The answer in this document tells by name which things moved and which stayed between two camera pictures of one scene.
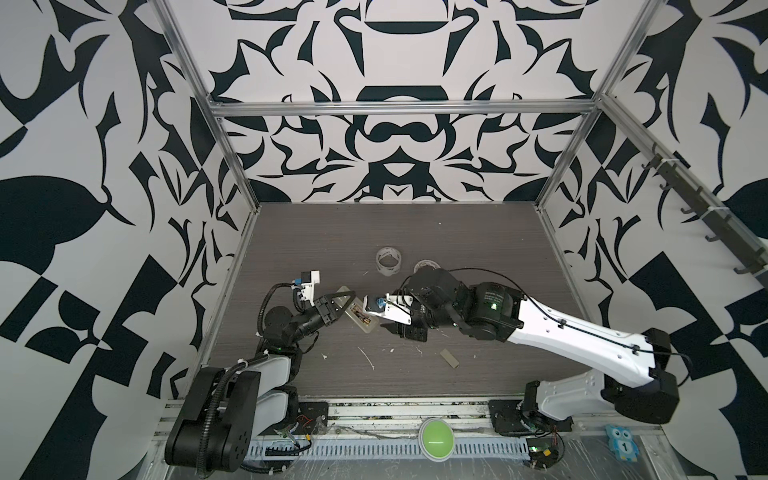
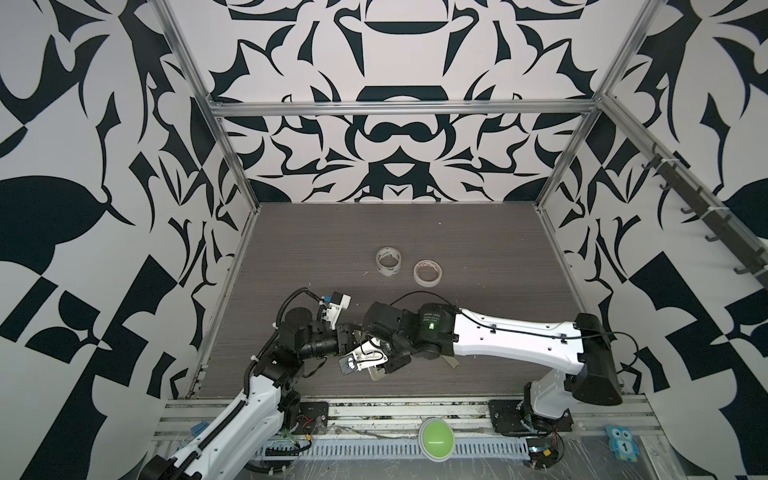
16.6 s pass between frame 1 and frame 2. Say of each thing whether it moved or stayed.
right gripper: moved
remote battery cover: stayed
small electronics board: stayed
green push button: stayed
